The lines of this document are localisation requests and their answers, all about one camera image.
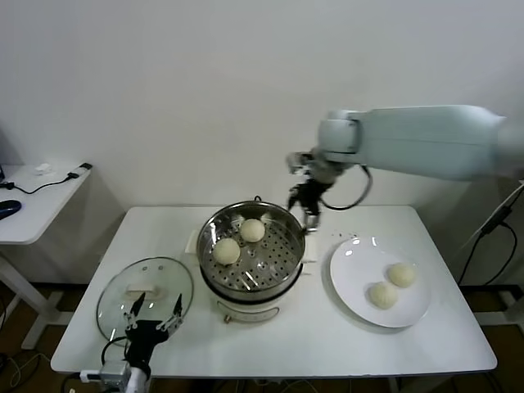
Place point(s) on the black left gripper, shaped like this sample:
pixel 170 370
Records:
pixel 145 335

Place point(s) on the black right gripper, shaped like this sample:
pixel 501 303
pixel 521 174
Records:
pixel 309 196

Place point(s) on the glass pot lid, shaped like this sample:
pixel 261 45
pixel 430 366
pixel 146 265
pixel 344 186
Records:
pixel 123 282

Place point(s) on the white steamed baozi bun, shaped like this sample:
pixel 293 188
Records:
pixel 251 230
pixel 383 295
pixel 226 251
pixel 403 275

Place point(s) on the pale right robot arm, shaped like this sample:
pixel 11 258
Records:
pixel 430 139

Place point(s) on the perforated steel steamer basket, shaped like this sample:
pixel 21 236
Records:
pixel 282 262

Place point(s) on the scattered dark crumbs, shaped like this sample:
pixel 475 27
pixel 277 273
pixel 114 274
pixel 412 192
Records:
pixel 341 234

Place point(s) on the cream electric cooking pot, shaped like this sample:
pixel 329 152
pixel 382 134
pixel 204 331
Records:
pixel 245 312

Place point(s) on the white round plate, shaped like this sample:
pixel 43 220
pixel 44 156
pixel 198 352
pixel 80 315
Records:
pixel 352 294

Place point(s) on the white side table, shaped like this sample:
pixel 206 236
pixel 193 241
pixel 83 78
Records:
pixel 41 213

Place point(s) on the small white object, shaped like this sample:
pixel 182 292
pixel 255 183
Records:
pixel 43 168

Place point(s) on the white table with slanted leg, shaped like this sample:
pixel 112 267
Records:
pixel 518 192

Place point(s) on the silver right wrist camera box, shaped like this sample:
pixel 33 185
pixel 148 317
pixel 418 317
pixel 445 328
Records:
pixel 298 163

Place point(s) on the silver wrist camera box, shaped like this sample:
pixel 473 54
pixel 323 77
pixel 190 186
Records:
pixel 298 163
pixel 114 370

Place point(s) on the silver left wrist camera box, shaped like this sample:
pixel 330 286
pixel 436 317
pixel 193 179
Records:
pixel 114 370

